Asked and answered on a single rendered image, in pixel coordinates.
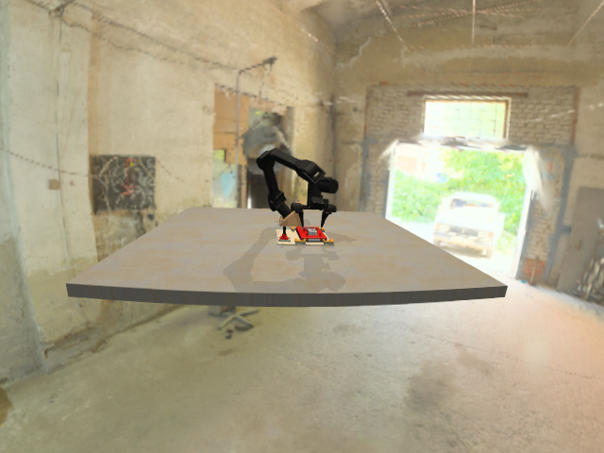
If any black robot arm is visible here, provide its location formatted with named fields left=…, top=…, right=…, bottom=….
left=256, top=148, right=339, bottom=219

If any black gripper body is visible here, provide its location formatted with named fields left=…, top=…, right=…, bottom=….
left=291, top=191, right=337, bottom=212

